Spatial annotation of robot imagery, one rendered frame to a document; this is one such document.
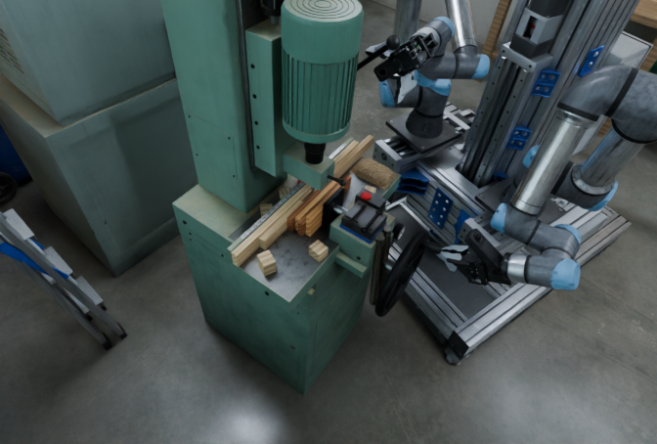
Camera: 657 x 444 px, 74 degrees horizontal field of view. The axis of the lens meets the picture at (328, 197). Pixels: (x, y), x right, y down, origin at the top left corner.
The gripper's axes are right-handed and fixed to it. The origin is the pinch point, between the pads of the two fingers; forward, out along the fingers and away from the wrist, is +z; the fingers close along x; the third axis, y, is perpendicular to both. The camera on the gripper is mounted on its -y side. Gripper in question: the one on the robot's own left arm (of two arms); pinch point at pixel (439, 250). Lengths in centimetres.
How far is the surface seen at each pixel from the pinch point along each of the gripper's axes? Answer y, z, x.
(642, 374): 124, -36, 68
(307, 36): -70, 3, -16
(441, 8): -5, 147, 327
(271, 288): -16.3, 25.4, -39.4
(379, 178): -17.0, 22.1, 11.9
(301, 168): -35.2, 28.1, -11.4
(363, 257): -9.6, 12.9, -16.9
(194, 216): -28, 66, -29
